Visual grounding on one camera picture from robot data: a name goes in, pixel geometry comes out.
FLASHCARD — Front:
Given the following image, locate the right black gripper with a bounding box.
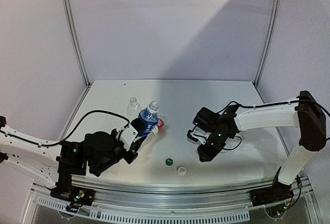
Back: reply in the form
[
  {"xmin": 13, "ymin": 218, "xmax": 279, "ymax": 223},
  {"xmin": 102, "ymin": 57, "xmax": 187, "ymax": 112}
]
[{"xmin": 196, "ymin": 130, "xmax": 229, "ymax": 162}]

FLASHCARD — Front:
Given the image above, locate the green bottle cap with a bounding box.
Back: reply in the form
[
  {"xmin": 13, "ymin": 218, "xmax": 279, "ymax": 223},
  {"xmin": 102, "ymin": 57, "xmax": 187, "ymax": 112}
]
[{"xmin": 164, "ymin": 158, "xmax": 174, "ymax": 166}]

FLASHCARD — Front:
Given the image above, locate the blue label water bottle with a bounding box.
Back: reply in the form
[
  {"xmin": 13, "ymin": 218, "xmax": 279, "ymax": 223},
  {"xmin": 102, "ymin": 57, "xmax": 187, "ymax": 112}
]
[{"xmin": 138, "ymin": 101, "xmax": 159, "ymax": 137}]

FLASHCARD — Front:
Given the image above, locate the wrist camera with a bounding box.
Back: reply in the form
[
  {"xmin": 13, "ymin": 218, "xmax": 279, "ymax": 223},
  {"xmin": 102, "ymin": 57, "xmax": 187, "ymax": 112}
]
[
  {"xmin": 116, "ymin": 118, "xmax": 145, "ymax": 151},
  {"xmin": 187, "ymin": 129, "xmax": 208, "ymax": 144}
]

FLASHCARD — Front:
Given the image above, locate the aluminium frame post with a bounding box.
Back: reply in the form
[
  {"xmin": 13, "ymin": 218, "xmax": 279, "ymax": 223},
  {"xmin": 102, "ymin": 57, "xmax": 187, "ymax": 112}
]
[
  {"xmin": 253, "ymin": 0, "xmax": 281, "ymax": 88},
  {"xmin": 62, "ymin": 0, "xmax": 92, "ymax": 88}
]

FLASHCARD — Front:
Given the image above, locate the clear bottle white cap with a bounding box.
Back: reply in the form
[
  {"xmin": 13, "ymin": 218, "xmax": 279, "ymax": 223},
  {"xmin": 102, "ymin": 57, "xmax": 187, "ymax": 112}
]
[{"xmin": 222, "ymin": 99, "xmax": 232, "ymax": 109}]

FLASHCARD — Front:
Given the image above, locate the aluminium front rail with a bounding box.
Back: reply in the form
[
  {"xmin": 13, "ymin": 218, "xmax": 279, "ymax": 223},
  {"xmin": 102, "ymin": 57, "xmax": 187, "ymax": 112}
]
[{"xmin": 20, "ymin": 175, "xmax": 320, "ymax": 224}]

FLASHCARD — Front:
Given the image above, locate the left aluminium frame post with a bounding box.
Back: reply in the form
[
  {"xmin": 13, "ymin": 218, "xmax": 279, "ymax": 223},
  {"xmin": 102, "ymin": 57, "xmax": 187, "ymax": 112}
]
[{"xmin": 62, "ymin": 0, "xmax": 92, "ymax": 88}]

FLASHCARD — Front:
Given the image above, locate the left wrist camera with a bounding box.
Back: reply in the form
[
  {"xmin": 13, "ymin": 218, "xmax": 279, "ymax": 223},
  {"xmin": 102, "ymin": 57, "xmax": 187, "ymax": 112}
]
[{"xmin": 116, "ymin": 118, "xmax": 145, "ymax": 151}]

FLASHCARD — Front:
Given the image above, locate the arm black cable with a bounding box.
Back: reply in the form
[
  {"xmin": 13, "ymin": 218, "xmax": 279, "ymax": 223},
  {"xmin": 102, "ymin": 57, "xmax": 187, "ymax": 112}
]
[
  {"xmin": 0, "ymin": 110, "xmax": 131, "ymax": 149},
  {"xmin": 219, "ymin": 99, "xmax": 330, "ymax": 152}
]

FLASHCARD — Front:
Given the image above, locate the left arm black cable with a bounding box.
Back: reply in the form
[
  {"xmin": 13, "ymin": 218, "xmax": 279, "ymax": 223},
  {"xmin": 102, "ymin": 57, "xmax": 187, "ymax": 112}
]
[{"xmin": 0, "ymin": 110, "xmax": 131, "ymax": 149}]

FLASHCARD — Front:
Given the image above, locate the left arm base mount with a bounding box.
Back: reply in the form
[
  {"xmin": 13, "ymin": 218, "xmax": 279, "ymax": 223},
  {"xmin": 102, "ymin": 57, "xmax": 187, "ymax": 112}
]
[{"xmin": 50, "ymin": 173, "xmax": 95, "ymax": 213}]

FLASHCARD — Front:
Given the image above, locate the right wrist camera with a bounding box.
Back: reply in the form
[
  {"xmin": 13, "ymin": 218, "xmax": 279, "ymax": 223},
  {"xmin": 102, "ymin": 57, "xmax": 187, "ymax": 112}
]
[{"xmin": 187, "ymin": 129, "xmax": 208, "ymax": 144}]

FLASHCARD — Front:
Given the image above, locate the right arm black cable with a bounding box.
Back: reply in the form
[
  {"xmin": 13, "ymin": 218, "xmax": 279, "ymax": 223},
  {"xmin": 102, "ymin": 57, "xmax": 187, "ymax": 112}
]
[{"xmin": 219, "ymin": 99, "xmax": 330, "ymax": 152}]

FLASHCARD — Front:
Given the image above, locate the red label water bottle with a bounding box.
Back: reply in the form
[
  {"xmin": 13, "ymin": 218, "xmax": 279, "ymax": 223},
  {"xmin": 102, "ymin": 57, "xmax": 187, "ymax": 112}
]
[{"xmin": 146, "ymin": 113, "xmax": 168, "ymax": 141}]

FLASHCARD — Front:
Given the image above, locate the clear bottle green cap ring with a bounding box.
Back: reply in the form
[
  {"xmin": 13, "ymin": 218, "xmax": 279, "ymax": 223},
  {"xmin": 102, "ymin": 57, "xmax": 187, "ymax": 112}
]
[{"xmin": 126, "ymin": 96, "xmax": 142, "ymax": 120}]

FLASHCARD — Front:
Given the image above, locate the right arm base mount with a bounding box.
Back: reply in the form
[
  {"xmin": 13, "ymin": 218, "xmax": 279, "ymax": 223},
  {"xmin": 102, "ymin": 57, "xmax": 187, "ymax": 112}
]
[{"xmin": 249, "ymin": 168, "xmax": 303, "ymax": 219}]

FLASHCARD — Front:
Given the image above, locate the right aluminium frame post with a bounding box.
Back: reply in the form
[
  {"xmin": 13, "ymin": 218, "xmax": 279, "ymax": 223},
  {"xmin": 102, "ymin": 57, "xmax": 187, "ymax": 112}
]
[{"xmin": 253, "ymin": 0, "xmax": 281, "ymax": 88}]

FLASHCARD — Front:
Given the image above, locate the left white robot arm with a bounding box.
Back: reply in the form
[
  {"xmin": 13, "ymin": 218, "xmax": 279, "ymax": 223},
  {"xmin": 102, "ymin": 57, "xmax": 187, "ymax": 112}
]
[{"xmin": 1, "ymin": 117, "xmax": 145, "ymax": 200}]

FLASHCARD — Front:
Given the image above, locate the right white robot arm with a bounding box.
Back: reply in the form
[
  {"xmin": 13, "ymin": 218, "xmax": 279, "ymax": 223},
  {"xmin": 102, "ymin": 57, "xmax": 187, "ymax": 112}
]
[{"xmin": 187, "ymin": 91, "xmax": 329, "ymax": 201}]

